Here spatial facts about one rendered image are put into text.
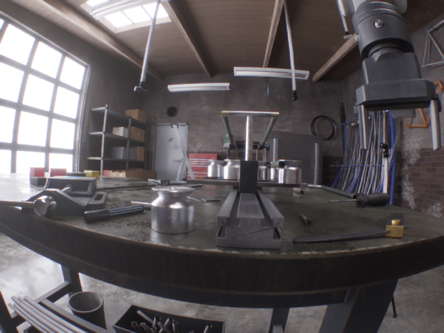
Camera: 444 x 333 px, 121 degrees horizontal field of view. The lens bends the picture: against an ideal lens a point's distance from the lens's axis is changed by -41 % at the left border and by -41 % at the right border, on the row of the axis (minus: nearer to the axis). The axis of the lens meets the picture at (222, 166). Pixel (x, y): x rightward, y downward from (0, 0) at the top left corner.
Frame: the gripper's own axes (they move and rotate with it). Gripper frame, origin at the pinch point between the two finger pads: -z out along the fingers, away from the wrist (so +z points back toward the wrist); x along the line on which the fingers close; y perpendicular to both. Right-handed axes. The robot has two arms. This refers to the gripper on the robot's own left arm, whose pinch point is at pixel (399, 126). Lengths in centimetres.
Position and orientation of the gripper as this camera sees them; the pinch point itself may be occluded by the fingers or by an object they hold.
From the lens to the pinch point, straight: 31.5
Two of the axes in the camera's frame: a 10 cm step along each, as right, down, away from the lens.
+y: 7.6, 0.3, 6.5
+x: 6.5, 0.2, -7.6
